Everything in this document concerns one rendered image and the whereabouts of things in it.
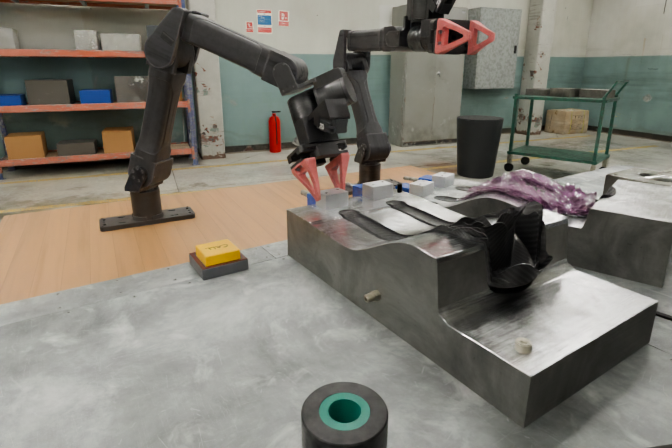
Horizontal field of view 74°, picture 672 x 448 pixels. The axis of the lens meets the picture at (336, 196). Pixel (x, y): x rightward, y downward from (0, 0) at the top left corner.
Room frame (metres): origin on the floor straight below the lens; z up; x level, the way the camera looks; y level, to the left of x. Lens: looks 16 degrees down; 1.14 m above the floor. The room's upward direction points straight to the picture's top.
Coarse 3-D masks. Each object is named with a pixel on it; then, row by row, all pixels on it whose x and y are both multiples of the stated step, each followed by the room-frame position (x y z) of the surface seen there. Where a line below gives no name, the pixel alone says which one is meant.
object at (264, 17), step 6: (258, 12) 6.21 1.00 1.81; (264, 12) 6.24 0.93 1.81; (270, 12) 6.27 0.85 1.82; (282, 12) 6.34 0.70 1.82; (288, 12) 6.37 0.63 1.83; (258, 18) 6.21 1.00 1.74; (264, 18) 6.24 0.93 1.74; (270, 18) 6.27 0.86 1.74; (282, 18) 6.34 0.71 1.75; (288, 18) 6.37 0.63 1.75; (246, 24) 6.15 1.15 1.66; (252, 24) 6.18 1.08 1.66; (258, 24) 6.21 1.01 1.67; (264, 24) 6.24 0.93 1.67; (270, 24) 6.27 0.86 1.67; (282, 24) 6.33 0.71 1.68; (288, 24) 6.37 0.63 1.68; (246, 30) 6.15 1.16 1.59; (252, 30) 6.18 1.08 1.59; (258, 30) 6.21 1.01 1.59; (264, 30) 6.24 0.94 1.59; (270, 30) 6.27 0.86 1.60
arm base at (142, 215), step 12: (132, 192) 0.95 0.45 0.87; (144, 192) 0.95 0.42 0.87; (156, 192) 0.97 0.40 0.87; (132, 204) 0.95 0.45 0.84; (144, 204) 0.95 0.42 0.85; (156, 204) 0.96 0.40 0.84; (120, 216) 0.97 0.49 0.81; (132, 216) 0.97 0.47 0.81; (144, 216) 0.95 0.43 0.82; (156, 216) 0.95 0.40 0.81; (168, 216) 0.97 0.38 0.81; (180, 216) 0.98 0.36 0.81; (192, 216) 0.99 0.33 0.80; (108, 228) 0.91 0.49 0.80; (120, 228) 0.92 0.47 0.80
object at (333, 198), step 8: (304, 192) 0.88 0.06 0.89; (320, 192) 0.79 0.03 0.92; (328, 192) 0.79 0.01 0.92; (336, 192) 0.79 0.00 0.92; (344, 192) 0.79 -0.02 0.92; (312, 200) 0.81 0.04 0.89; (320, 200) 0.78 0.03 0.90; (328, 200) 0.77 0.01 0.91; (336, 200) 0.78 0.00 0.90; (344, 200) 0.79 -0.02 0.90; (328, 208) 0.77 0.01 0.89
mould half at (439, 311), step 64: (320, 256) 0.67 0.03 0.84; (384, 256) 0.54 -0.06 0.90; (448, 256) 0.47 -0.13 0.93; (384, 320) 0.53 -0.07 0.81; (448, 320) 0.45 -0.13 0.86; (512, 320) 0.45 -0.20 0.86; (576, 320) 0.45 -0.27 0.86; (640, 320) 0.47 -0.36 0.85; (512, 384) 0.37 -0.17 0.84; (576, 384) 0.40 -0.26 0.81
